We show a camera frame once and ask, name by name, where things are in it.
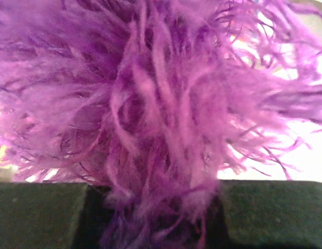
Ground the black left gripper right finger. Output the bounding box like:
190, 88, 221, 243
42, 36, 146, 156
220, 180, 322, 248

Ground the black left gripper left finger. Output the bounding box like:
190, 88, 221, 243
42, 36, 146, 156
0, 183, 109, 248

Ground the purple fluffy duster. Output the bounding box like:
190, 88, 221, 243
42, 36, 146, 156
0, 1, 322, 248

